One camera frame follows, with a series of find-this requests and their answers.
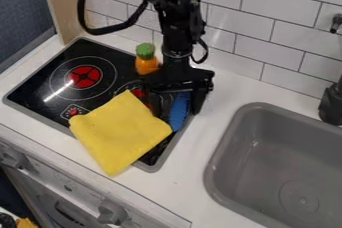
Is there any tap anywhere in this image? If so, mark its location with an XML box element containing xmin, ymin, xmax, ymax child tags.
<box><xmin>316</xmin><ymin>13</ymin><xmax>342</xmax><ymax>127</ymax></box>

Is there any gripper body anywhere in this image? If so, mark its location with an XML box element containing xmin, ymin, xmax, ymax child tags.
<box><xmin>142</xmin><ymin>55</ymin><xmax>217</xmax><ymax>99</ymax></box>

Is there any black cable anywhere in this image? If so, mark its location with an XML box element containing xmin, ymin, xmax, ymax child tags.
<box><xmin>76</xmin><ymin>0</ymin><xmax>150</xmax><ymax>37</ymax></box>

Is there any yellow cloth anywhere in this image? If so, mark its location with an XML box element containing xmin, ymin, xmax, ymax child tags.
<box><xmin>68</xmin><ymin>89</ymin><xmax>174</xmax><ymax>178</ymax></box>

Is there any orange toy bottle green cap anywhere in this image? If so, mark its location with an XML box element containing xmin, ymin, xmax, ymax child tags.
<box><xmin>133</xmin><ymin>42</ymin><xmax>161</xmax><ymax>76</ymax></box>

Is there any toy sink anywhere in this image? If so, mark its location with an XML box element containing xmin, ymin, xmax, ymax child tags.
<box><xmin>203</xmin><ymin>102</ymin><xmax>342</xmax><ymax>228</ymax></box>

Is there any toy stove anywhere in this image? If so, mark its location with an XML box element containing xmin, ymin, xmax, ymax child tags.
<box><xmin>1</xmin><ymin>36</ymin><xmax>198</xmax><ymax>174</ymax></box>

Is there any blue spoon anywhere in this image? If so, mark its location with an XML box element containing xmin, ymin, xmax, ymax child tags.
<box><xmin>166</xmin><ymin>91</ymin><xmax>193</xmax><ymax>133</ymax></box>

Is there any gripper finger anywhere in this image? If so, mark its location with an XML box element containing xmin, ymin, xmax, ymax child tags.
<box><xmin>191</xmin><ymin>87</ymin><xmax>209</xmax><ymax>116</ymax></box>
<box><xmin>148</xmin><ymin>91</ymin><xmax>174</xmax><ymax>122</ymax></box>

